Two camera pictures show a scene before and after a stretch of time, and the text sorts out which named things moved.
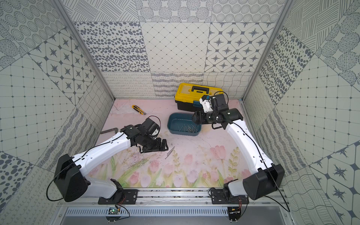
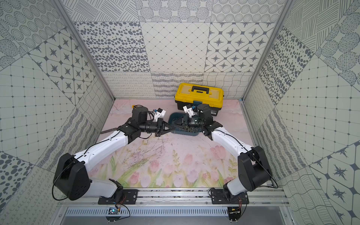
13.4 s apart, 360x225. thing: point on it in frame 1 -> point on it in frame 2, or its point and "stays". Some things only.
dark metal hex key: [116, 129] stays
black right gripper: [198, 115] -> [184, 122]
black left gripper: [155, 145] -> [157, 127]
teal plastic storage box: [182, 124] stays
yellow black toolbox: [187, 95] stays
